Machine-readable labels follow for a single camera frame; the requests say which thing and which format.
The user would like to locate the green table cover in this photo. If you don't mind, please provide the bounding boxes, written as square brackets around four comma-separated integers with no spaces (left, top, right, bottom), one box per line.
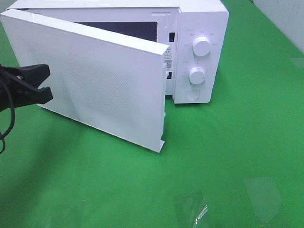
[0,0,304,228]

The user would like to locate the white microwave knob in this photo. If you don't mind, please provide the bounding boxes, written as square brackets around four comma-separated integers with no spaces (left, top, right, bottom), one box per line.
[192,36,211,57]
[189,67,206,85]

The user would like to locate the white microwave door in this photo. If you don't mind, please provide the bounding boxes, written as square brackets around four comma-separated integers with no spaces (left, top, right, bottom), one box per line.
[0,9,168,152]

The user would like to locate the white microwave oven body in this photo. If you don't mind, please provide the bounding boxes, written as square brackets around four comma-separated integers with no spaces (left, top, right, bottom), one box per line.
[0,0,229,104]

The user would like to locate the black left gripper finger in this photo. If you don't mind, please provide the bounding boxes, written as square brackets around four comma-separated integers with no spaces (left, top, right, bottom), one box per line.
[0,64,50,87]
[10,87,53,108]

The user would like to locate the upper white microwave knob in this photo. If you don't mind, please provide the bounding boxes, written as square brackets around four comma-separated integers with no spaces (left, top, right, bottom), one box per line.
[192,36,211,57]

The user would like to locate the lower white microwave knob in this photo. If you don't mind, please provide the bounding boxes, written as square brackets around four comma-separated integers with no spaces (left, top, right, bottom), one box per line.
[189,67,206,85]

